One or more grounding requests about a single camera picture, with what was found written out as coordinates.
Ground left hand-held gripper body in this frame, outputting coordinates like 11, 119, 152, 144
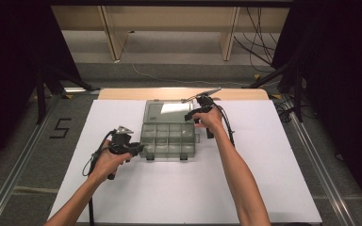
107, 124, 140, 181

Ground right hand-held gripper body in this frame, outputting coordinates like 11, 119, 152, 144
180, 88, 222, 140

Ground clear grey compartment box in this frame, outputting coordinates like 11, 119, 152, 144
139, 99, 202, 162

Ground person's right hand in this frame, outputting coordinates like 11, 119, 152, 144
191, 105, 226, 137

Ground person's left hand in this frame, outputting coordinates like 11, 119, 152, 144
89, 139, 134, 186

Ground light wooden table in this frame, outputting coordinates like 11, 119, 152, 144
97, 88, 271, 102

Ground white board sheet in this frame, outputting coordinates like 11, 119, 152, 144
46, 99, 323, 225

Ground short silver metal bar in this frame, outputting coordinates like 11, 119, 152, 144
62, 87, 88, 94

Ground black metal stand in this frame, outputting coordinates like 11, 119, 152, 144
35, 66, 102, 125
247, 59, 306, 123

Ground beige wooden desk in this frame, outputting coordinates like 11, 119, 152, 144
50, 4, 292, 63

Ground black curtain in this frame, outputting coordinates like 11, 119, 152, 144
271, 0, 362, 219
0, 0, 83, 177

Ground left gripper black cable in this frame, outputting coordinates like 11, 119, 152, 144
81, 129, 117, 226

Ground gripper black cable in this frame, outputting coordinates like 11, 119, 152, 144
81, 129, 117, 226
214, 104, 237, 149

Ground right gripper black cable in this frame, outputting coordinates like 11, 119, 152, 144
214, 104, 237, 149

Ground coiled black floor cables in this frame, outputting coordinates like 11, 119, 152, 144
273, 96, 300, 124

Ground hanging black cables bundle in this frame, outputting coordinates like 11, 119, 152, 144
233, 7, 280, 73

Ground aluminium floor rail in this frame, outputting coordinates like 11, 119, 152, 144
0, 93, 62, 226
286, 107, 359, 226

